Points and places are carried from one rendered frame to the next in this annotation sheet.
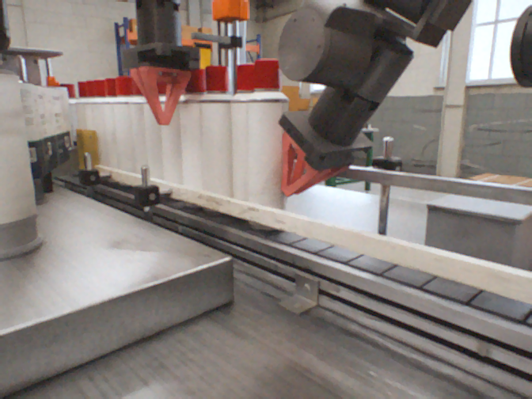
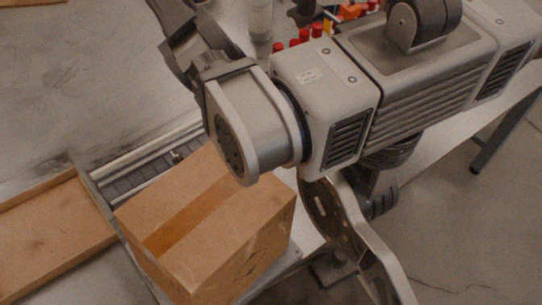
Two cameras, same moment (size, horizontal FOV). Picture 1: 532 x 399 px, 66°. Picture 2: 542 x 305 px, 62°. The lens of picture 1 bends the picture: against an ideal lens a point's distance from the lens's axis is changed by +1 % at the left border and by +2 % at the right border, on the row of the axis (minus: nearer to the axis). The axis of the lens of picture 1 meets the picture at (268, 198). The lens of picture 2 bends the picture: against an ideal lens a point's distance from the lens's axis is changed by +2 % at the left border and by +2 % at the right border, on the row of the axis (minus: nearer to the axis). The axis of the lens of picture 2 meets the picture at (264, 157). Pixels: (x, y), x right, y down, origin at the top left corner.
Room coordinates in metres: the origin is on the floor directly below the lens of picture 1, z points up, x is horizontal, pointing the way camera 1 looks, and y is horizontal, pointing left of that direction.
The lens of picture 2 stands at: (0.56, -1.01, 1.92)
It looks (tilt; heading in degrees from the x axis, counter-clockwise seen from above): 54 degrees down; 94
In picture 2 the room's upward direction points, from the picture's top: 3 degrees clockwise
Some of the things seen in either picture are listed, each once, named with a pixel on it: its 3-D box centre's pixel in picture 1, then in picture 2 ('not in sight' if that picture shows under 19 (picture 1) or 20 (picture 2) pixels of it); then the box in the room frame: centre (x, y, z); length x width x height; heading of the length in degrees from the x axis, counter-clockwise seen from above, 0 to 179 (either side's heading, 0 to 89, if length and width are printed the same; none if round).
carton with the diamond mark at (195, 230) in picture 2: not in sight; (211, 231); (0.41, -0.56, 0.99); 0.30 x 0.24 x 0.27; 53
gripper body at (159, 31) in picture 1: (159, 34); (306, 5); (0.57, 0.14, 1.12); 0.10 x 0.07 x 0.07; 43
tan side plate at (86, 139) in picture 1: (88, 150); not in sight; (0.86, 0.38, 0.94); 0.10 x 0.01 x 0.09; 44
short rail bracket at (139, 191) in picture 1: (148, 205); not in sight; (0.58, 0.18, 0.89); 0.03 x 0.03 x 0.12; 44
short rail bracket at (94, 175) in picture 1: (99, 184); not in sight; (0.75, 0.32, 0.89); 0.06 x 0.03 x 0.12; 134
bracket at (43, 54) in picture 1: (25, 52); not in sight; (0.91, 0.51, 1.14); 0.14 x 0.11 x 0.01; 44
